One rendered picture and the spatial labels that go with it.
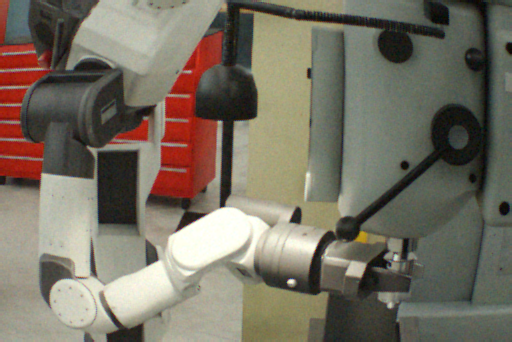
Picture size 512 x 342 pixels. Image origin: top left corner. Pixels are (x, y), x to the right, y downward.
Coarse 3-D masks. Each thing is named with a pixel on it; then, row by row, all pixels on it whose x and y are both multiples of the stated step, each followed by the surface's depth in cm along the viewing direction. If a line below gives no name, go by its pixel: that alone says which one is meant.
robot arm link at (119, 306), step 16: (144, 272) 137; (160, 272) 136; (96, 288) 139; (112, 288) 137; (128, 288) 136; (144, 288) 136; (160, 288) 136; (112, 304) 136; (128, 304) 136; (144, 304) 136; (160, 304) 137; (96, 320) 136; (112, 320) 137; (128, 320) 137; (144, 320) 138
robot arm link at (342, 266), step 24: (288, 240) 131; (312, 240) 130; (336, 240) 135; (288, 264) 130; (312, 264) 129; (336, 264) 127; (360, 264) 125; (288, 288) 132; (312, 288) 131; (336, 288) 128; (360, 288) 125
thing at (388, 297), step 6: (396, 270) 125; (402, 270) 125; (408, 270) 126; (414, 270) 127; (384, 294) 127; (390, 294) 126; (396, 294) 126; (402, 294) 126; (408, 294) 127; (384, 300) 127; (390, 300) 127; (396, 300) 126; (402, 300) 127
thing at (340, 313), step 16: (336, 304) 155; (352, 304) 155; (368, 304) 155; (336, 320) 156; (352, 320) 156; (368, 320) 156; (384, 320) 156; (336, 336) 157; (352, 336) 157; (368, 336) 157; (384, 336) 156
